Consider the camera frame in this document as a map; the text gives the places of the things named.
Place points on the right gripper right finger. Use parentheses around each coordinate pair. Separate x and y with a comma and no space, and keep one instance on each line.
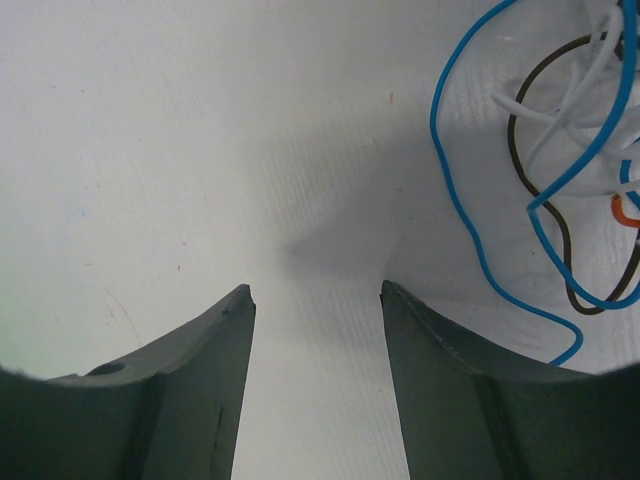
(471,409)

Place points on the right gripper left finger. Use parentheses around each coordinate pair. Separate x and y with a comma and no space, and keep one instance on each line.
(168,410)

